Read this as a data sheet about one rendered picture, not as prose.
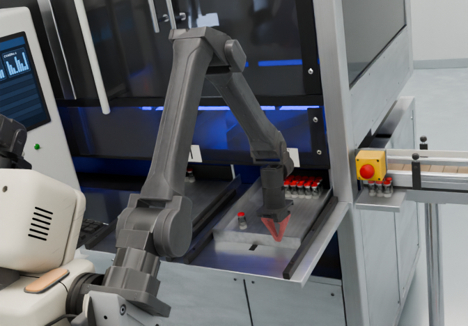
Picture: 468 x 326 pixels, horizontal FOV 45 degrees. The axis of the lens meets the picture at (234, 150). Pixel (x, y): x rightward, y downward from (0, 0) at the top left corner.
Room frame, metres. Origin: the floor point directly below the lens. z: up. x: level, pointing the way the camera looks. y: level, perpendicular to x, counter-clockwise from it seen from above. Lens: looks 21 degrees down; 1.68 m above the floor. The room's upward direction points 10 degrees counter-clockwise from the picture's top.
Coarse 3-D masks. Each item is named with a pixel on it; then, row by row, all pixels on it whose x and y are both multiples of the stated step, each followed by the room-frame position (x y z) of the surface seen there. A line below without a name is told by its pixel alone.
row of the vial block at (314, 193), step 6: (288, 186) 1.57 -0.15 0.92; (294, 186) 1.56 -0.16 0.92; (300, 186) 1.55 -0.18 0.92; (306, 186) 1.54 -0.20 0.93; (312, 186) 1.53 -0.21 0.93; (288, 192) 1.57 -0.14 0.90; (294, 192) 1.56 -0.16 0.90; (300, 192) 1.55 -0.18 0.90; (306, 192) 1.54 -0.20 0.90; (312, 192) 1.53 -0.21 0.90; (318, 192) 1.53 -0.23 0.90; (300, 198) 1.55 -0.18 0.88; (306, 198) 1.54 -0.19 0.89; (312, 198) 1.53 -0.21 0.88; (318, 198) 1.53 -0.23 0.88
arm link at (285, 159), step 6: (282, 144) 1.29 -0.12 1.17; (282, 150) 1.29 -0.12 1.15; (252, 156) 1.32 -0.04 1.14; (282, 156) 1.29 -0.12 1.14; (288, 156) 1.39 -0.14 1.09; (258, 162) 1.31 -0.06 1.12; (264, 162) 1.30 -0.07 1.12; (270, 162) 1.30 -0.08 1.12; (276, 162) 1.29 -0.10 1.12; (282, 162) 1.28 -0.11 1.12; (288, 162) 1.36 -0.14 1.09; (288, 168) 1.35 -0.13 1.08; (288, 174) 1.35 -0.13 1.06
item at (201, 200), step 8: (192, 184) 1.79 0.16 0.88; (200, 184) 1.78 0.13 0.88; (208, 184) 1.77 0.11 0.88; (216, 184) 1.76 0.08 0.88; (224, 184) 1.75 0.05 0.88; (232, 184) 1.68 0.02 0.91; (192, 192) 1.72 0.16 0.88; (200, 192) 1.71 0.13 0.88; (208, 192) 1.70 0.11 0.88; (216, 192) 1.69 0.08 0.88; (224, 192) 1.63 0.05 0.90; (192, 200) 1.67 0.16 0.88; (200, 200) 1.66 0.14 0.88; (208, 200) 1.65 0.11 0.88; (216, 200) 1.59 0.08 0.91; (192, 208) 1.61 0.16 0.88; (200, 208) 1.60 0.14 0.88; (208, 208) 1.54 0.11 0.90; (192, 216) 1.55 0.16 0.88; (200, 216) 1.50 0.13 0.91; (192, 224) 1.46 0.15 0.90
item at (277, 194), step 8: (264, 192) 1.29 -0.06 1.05; (272, 192) 1.28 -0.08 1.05; (280, 192) 1.28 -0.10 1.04; (264, 200) 1.29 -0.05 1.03; (272, 200) 1.28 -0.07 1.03; (280, 200) 1.28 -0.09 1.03; (288, 200) 1.33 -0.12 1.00; (264, 208) 1.29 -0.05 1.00; (272, 208) 1.27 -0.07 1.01; (280, 208) 1.27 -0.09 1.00; (256, 216) 1.27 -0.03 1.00; (272, 216) 1.25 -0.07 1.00
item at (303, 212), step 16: (256, 192) 1.64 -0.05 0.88; (240, 208) 1.54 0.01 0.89; (256, 208) 1.53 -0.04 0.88; (288, 208) 1.50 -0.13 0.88; (304, 208) 1.48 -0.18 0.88; (320, 208) 1.42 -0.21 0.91; (224, 224) 1.45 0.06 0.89; (256, 224) 1.43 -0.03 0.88; (288, 224) 1.40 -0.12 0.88; (304, 224) 1.39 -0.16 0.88; (224, 240) 1.37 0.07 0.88; (240, 240) 1.35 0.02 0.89; (256, 240) 1.33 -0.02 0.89; (272, 240) 1.30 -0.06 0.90; (288, 240) 1.28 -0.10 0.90
